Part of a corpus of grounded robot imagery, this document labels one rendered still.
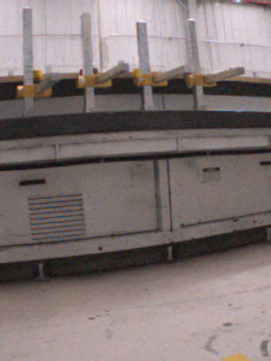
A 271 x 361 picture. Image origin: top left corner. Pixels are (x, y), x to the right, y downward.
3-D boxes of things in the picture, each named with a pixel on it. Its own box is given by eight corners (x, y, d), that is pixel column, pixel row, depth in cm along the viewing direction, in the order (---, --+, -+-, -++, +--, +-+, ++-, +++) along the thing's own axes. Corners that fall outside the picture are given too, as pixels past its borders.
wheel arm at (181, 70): (193, 74, 170) (191, 63, 170) (184, 73, 168) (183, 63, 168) (145, 89, 210) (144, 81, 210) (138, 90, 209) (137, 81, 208)
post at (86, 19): (95, 122, 186) (90, 11, 183) (87, 122, 185) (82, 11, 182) (92, 123, 189) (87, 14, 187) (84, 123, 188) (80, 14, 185)
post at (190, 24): (205, 118, 205) (195, 18, 202) (199, 118, 204) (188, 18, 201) (201, 119, 208) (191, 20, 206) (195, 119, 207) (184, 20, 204)
